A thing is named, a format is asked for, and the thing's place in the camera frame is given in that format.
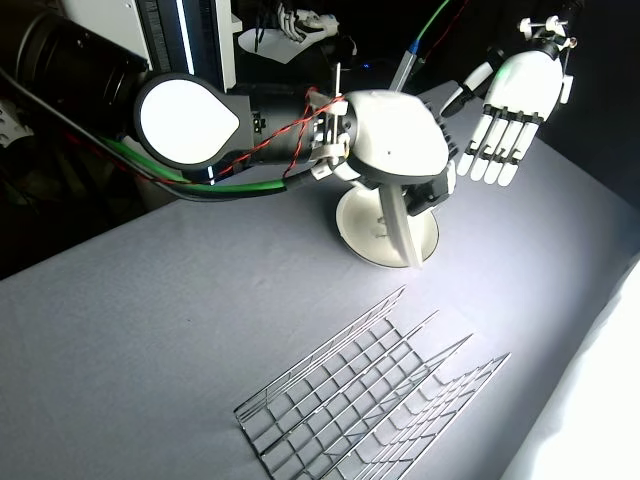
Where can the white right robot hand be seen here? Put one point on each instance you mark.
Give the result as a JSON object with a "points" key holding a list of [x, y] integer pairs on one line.
{"points": [[395, 135]]}

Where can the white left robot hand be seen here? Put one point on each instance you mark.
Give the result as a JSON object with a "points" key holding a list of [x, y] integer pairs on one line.
{"points": [[525, 85]]}

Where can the silver adapter with blue plug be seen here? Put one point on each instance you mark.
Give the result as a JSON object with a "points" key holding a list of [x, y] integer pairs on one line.
{"points": [[407, 62]]}

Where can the black box with blue light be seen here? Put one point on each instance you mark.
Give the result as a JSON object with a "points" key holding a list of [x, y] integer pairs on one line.
{"points": [[340, 55]]}

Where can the spare white robot hand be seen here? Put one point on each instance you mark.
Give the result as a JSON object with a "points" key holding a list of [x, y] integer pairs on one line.
{"points": [[310, 20]]}

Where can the white paper sheet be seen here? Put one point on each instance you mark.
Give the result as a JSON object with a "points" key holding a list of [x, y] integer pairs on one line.
{"points": [[270, 45]]}

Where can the white robot torso column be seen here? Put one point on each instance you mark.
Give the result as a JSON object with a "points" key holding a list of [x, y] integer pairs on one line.
{"points": [[125, 25]]}

